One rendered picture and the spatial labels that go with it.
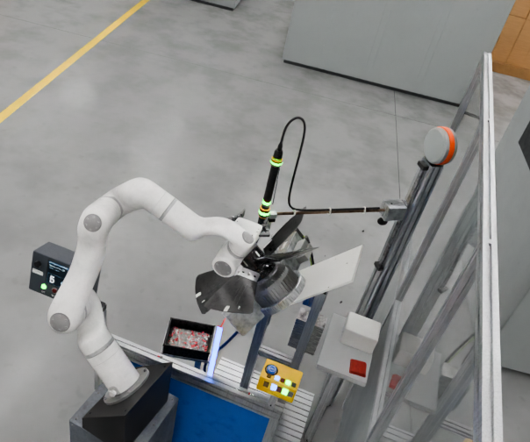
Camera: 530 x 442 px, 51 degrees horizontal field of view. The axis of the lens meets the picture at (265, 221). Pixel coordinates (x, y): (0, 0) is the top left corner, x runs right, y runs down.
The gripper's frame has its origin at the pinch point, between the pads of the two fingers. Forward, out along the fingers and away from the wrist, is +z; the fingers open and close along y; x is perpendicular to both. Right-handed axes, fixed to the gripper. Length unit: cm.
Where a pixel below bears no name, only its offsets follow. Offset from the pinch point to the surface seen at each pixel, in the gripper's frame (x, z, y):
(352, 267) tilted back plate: -31, 29, 42
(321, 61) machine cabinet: -151, 562, -73
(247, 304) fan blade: -45.2, -0.4, 5.8
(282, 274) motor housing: -47, 27, 14
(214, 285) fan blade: -64, 21, -16
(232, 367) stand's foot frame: -158, 50, -2
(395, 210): -9, 51, 51
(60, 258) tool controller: -41, -18, -71
